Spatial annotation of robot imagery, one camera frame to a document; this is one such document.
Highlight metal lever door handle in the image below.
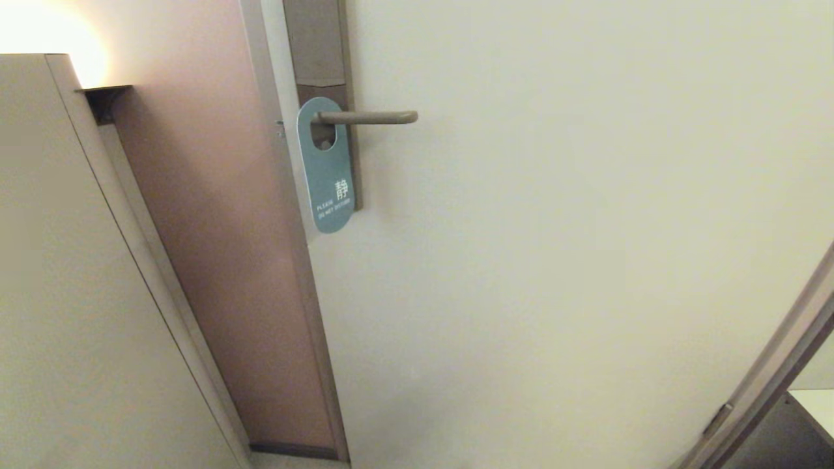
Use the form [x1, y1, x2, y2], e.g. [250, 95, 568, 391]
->
[311, 110, 419, 126]

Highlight dark cabinet side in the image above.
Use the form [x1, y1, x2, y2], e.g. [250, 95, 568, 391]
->
[723, 391, 834, 469]

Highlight blue do-not-disturb door hanger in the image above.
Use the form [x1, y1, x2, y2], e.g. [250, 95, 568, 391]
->
[297, 97, 356, 235]

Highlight dark wall lamp bracket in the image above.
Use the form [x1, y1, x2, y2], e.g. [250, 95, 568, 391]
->
[75, 85, 134, 126]

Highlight white door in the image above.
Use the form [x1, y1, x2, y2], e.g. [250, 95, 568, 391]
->
[261, 0, 834, 469]

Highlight small metal hinge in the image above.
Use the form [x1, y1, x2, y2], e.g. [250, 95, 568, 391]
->
[704, 402, 735, 436]

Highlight brown metal lock plate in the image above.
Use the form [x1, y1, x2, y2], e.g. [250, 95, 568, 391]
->
[283, 0, 363, 210]

